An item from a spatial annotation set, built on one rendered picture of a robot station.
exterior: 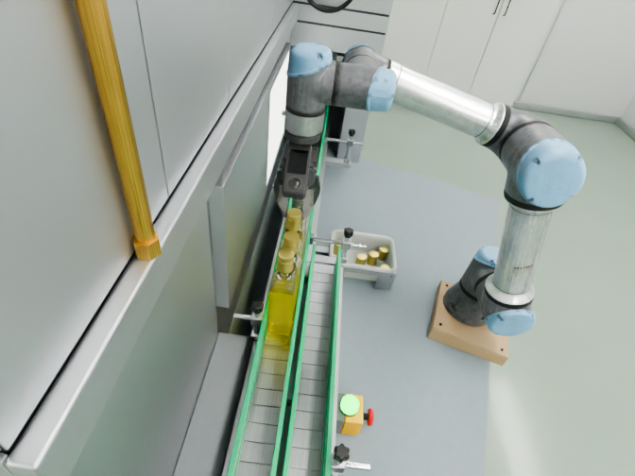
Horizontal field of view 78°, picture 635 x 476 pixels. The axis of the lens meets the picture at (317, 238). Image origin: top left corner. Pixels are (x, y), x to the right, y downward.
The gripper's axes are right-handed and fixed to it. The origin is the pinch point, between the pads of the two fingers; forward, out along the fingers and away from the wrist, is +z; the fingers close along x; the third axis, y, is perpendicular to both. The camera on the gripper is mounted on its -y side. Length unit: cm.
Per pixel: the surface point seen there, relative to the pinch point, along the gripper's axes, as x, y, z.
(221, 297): 13.9, -13.6, 15.6
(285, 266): 0.0, -13.3, 3.1
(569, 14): -249, 418, 16
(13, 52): 15, -46, -46
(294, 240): -0.9, -7.3, 1.0
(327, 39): -1, 101, -11
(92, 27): 14, -39, -47
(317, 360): -10.0, -18.2, 29.1
